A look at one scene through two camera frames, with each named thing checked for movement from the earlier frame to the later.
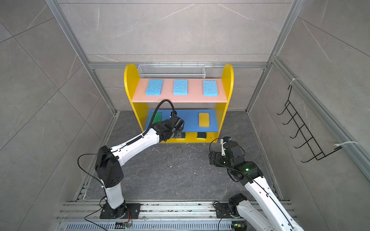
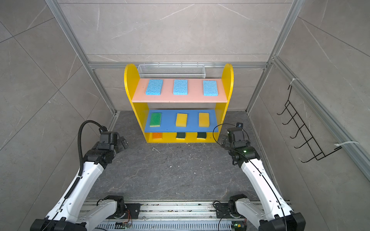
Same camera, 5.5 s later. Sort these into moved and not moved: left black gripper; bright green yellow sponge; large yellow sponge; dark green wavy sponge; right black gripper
Moved: right black gripper; left black gripper
Not moved: bright green yellow sponge; large yellow sponge; dark green wavy sponge
